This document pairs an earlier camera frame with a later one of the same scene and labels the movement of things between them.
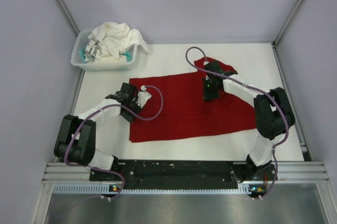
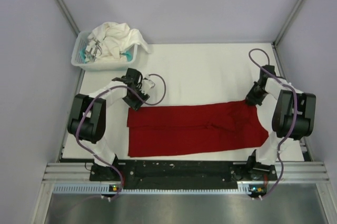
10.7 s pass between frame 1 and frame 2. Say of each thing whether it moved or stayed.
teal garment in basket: stayed
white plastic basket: stayed
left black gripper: moved
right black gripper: moved
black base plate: stayed
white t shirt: stayed
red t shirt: moved
